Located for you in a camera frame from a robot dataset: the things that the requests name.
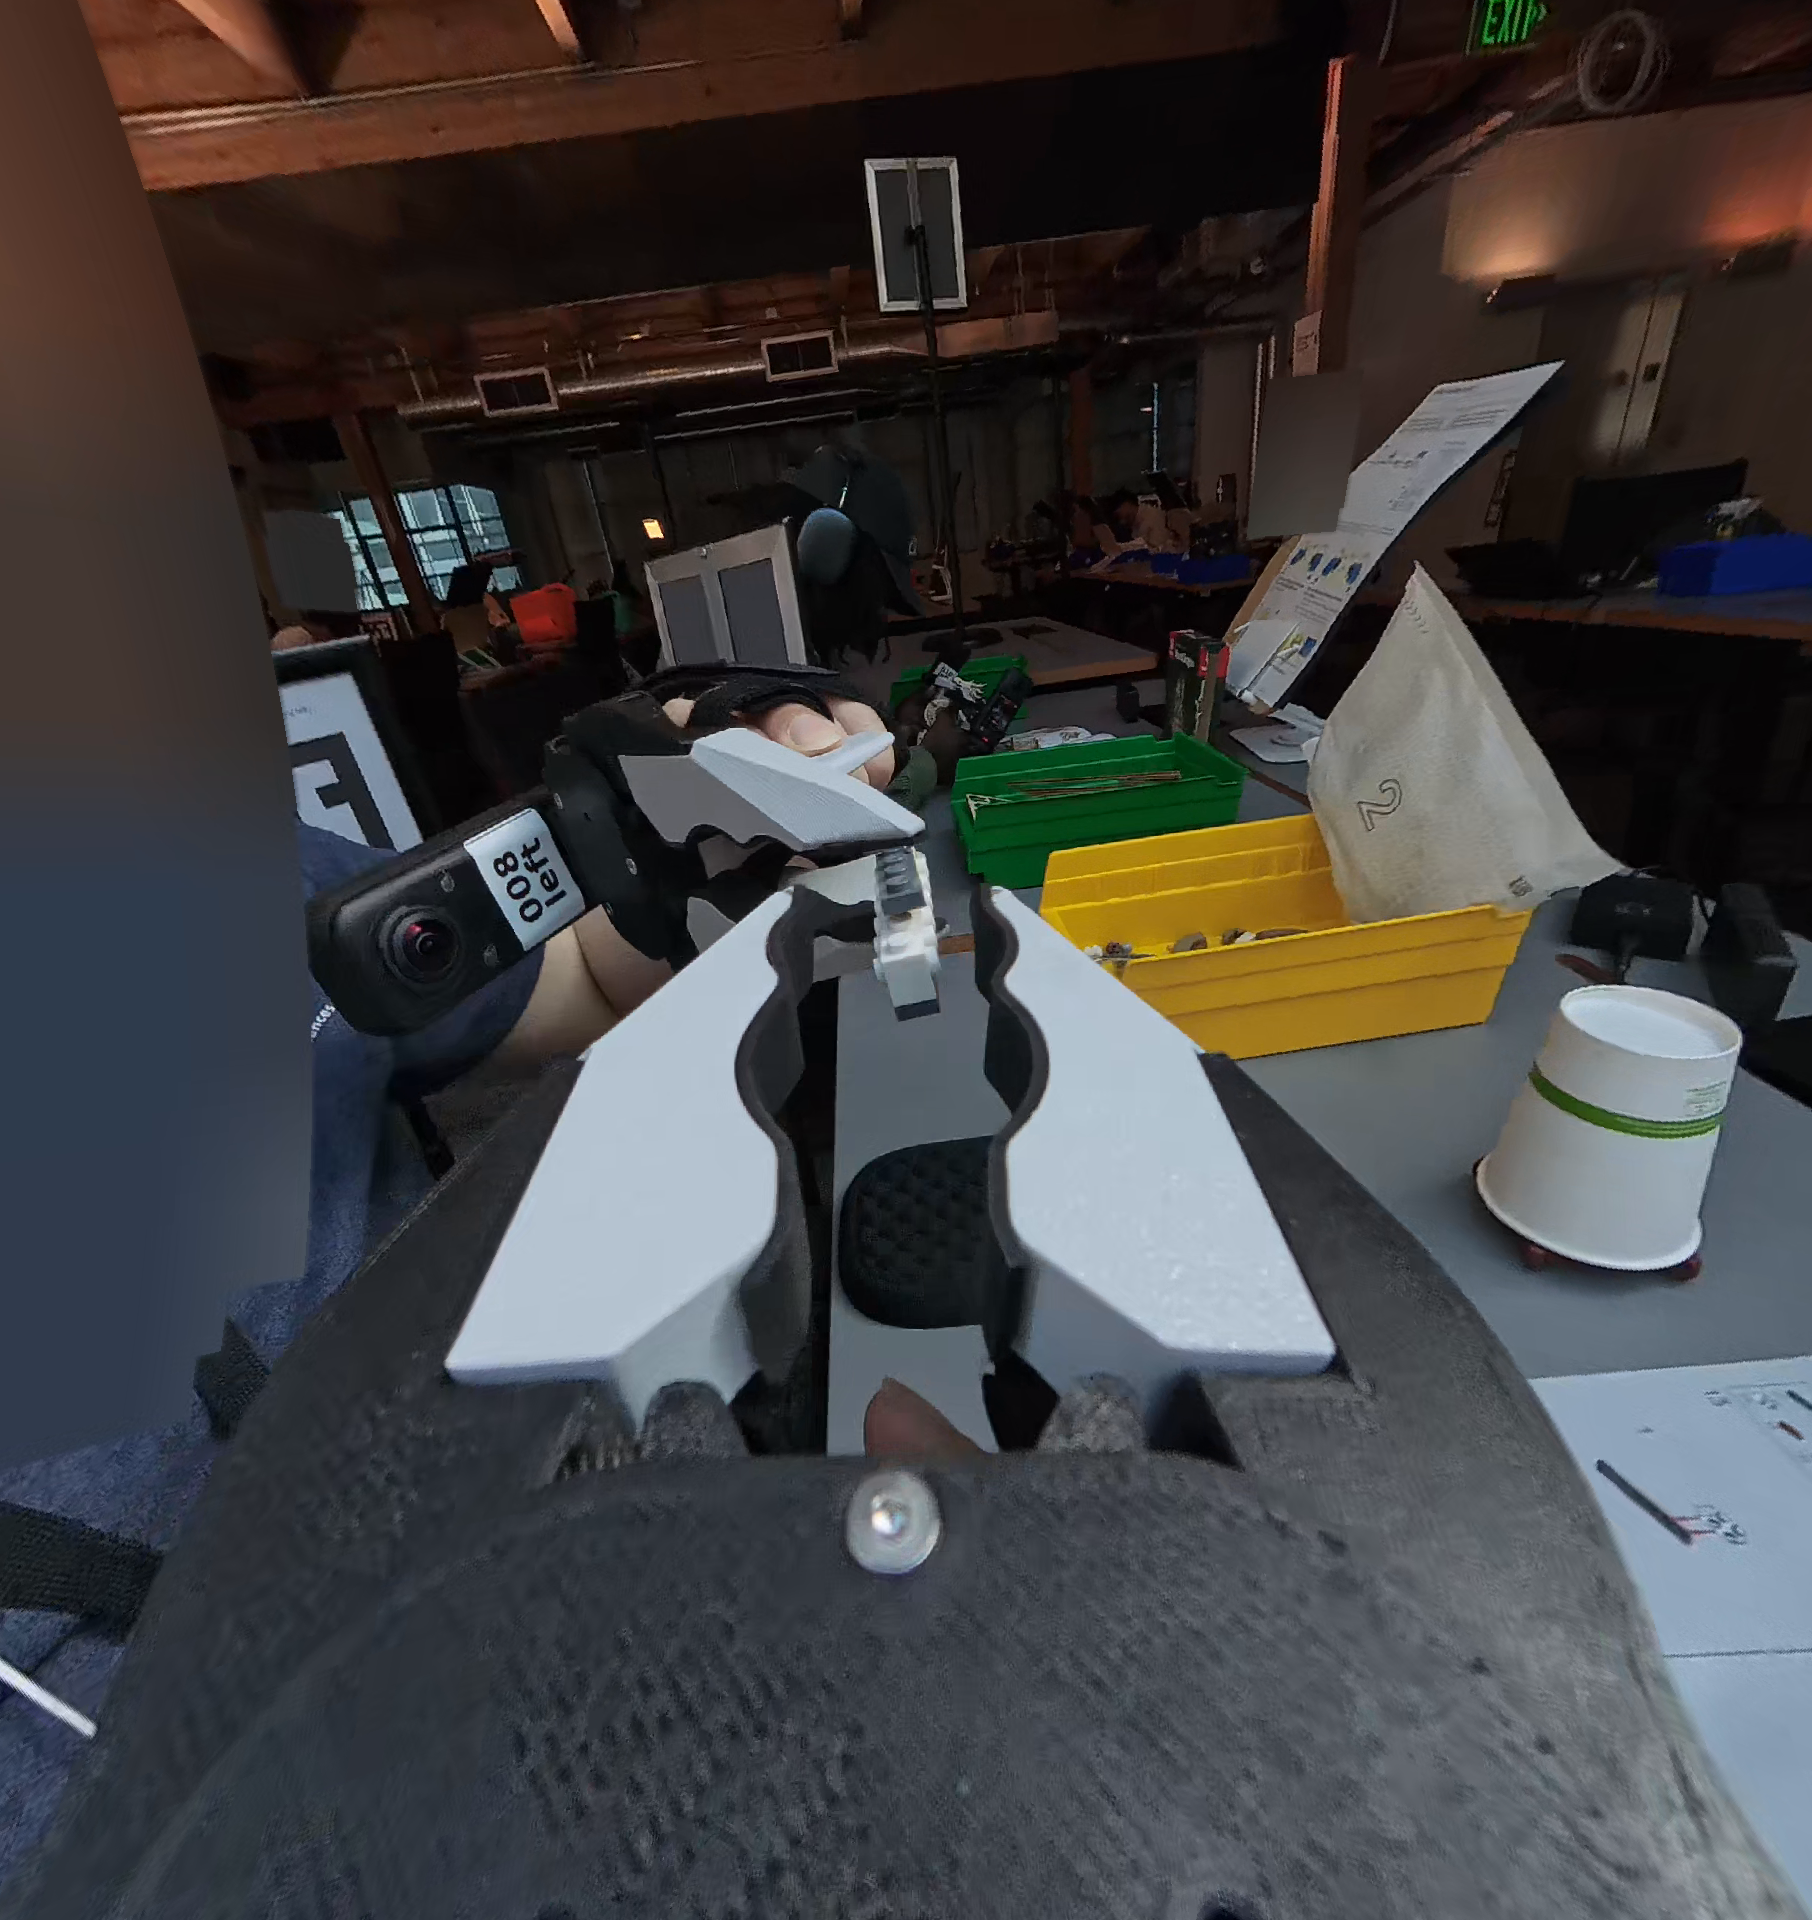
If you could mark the dark small carton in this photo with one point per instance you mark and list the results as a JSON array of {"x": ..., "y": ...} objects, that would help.
[{"x": 1195, "y": 682}]

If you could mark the black power adapter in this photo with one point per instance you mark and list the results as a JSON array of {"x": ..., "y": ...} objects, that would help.
[{"x": 1634, "y": 914}]

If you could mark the person's right hand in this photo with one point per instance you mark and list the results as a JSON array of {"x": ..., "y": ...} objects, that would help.
[{"x": 907, "y": 1424}]

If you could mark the green plastic bin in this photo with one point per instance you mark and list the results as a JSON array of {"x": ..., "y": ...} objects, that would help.
[{"x": 1086, "y": 841}]

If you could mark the beige paper parts bag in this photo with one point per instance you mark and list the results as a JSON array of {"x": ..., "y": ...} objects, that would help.
[{"x": 1431, "y": 781}]

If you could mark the brown round lego piece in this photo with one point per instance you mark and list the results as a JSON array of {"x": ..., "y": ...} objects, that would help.
[
  {"x": 1678, "y": 1263},
  {"x": 1529, "y": 1256}
]

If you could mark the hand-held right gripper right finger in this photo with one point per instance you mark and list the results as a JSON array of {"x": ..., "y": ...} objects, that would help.
[{"x": 1160, "y": 1215}]

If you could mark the person's left hand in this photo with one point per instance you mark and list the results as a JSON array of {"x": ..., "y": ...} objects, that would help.
[{"x": 809, "y": 735}]

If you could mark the green exit sign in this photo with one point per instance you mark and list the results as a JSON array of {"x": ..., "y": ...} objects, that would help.
[{"x": 1507, "y": 22}]

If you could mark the white paper cup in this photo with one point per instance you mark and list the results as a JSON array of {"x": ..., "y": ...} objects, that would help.
[{"x": 1611, "y": 1141}]

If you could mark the framed fiducial tag sign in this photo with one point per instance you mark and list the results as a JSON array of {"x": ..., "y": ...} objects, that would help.
[{"x": 345, "y": 750}]

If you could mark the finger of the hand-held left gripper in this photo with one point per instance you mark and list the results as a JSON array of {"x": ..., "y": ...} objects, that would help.
[
  {"x": 800, "y": 803},
  {"x": 830, "y": 884}
]

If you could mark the white stand base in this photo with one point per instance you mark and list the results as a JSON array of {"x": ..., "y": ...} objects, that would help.
[{"x": 1279, "y": 739}]

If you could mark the small black box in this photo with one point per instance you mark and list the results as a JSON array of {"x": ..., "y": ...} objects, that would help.
[{"x": 1747, "y": 944}]

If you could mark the yellow plastic bin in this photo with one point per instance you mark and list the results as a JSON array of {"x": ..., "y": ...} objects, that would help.
[{"x": 1296, "y": 975}]

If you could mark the lego instruction booklet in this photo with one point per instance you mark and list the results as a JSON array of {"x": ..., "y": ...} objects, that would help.
[{"x": 1747, "y": 1501}]

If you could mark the grey lego strip assembly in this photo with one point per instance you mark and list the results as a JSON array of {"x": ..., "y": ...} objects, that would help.
[{"x": 907, "y": 960}]

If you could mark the blue plastic bin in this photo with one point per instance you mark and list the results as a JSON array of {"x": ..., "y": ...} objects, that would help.
[{"x": 1747, "y": 566}]

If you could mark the light panel on stand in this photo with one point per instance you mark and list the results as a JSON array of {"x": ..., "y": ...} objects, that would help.
[{"x": 914, "y": 232}]

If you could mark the black wrist rest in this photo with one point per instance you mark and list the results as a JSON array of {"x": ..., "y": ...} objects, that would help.
[{"x": 920, "y": 1230}]

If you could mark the curled printed instruction sheet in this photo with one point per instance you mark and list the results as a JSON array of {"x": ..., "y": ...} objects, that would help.
[{"x": 1431, "y": 480}]

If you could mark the person's body in blue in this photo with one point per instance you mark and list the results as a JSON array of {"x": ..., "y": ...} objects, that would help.
[{"x": 350, "y": 1141}]

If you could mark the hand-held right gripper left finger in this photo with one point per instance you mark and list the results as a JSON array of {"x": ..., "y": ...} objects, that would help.
[{"x": 620, "y": 1215}]

